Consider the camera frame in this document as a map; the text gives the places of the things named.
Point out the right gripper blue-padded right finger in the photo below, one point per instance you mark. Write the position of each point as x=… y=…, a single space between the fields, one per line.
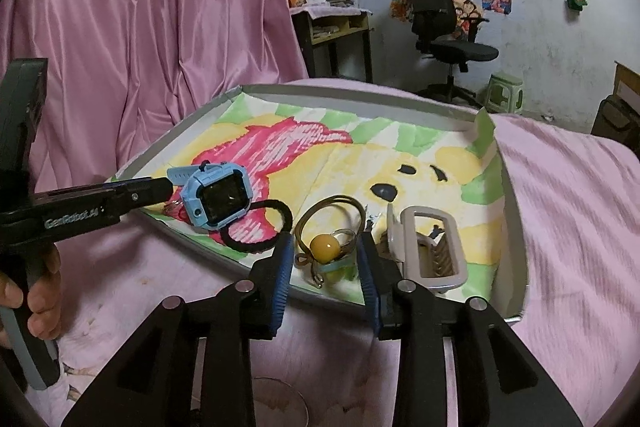
x=366 y=261

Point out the person's left hand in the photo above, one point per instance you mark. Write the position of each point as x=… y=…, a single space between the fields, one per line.
x=44 y=299

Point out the cartoon cushion on chair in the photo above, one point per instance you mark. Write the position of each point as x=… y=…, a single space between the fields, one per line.
x=465 y=10

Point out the dark wooden desk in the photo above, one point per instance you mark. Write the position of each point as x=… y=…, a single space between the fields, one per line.
x=325 y=25

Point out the pink floral bedspread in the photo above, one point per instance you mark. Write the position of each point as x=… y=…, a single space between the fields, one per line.
x=579 y=203

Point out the beige claw hair clip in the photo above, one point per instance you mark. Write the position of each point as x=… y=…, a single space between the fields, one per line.
x=427 y=244

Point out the green hanging wall ornament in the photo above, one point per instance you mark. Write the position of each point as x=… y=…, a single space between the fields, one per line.
x=576 y=5

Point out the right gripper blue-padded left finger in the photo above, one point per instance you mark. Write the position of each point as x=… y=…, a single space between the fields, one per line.
x=282 y=264

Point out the colourful bear drawing paper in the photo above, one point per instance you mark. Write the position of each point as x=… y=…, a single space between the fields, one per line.
x=301 y=155

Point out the green plastic stool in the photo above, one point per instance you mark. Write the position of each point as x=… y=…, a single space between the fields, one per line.
x=505 y=94

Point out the cardboard box by wall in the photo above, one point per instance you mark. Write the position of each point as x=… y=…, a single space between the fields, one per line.
x=618 y=114

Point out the brown cord yellow bead tie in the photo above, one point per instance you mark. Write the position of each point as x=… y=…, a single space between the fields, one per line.
x=327 y=252

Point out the blue kids smartwatch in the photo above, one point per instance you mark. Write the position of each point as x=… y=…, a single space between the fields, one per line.
x=213 y=195

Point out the pink satin curtain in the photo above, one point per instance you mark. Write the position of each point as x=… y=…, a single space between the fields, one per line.
x=123 y=72

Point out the black office chair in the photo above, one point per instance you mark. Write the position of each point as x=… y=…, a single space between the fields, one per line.
x=434 y=23

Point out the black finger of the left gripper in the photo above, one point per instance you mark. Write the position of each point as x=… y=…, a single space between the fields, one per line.
x=142 y=192

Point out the thin silver bangle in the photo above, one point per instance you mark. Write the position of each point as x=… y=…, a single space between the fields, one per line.
x=278 y=404

